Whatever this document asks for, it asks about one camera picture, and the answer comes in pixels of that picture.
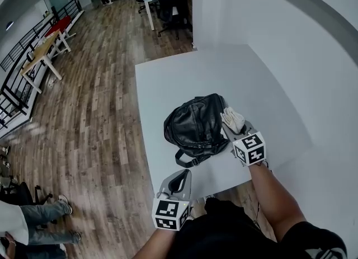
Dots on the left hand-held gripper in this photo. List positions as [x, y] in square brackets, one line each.
[169, 214]

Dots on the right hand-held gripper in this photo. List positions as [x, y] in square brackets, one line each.
[250, 150]

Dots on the beige cloth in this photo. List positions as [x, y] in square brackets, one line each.
[232, 118]

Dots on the black leather bag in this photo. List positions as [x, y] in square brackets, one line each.
[195, 126]

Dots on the person's left forearm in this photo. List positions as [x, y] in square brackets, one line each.
[155, 245]

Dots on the person's right forearm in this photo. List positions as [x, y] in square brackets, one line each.
[277, 202]

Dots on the person's left white shoe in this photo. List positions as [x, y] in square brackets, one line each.
[190, 217]

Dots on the person's white shoe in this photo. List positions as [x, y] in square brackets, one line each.
[209, 197]
[190, 217]

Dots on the person's right white shoe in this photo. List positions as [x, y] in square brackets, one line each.
[209, 197]

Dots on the person's black t-shirt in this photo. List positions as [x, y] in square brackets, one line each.
[223, 235]

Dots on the black metal railing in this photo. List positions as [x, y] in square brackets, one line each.
[15, 98]

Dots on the wooden top table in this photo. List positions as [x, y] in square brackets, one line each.
[42, 51]

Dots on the red top table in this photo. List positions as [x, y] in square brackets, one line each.
[58, 25]

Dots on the black pendant lamp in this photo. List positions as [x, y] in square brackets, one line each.
[9, 25]

